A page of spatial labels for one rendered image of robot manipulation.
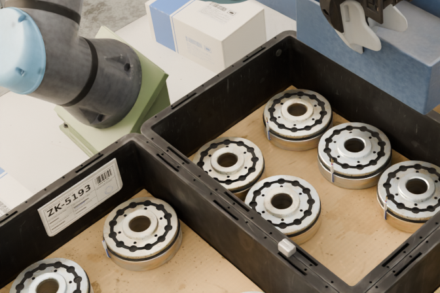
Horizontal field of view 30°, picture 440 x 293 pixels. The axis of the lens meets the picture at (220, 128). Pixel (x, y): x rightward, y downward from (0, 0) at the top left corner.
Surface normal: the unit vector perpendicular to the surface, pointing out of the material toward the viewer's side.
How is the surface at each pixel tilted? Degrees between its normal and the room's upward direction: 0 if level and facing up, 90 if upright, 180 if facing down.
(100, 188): 90
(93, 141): 41
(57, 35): 61
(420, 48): 1
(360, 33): 97
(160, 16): 90
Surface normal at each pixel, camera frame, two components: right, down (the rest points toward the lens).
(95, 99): 0.33, 0.55
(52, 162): -0.10, -0.71
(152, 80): -0.57, -0.21
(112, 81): 0.56, 0.13
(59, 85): 0.50, 0.68
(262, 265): -0.75, 0.52
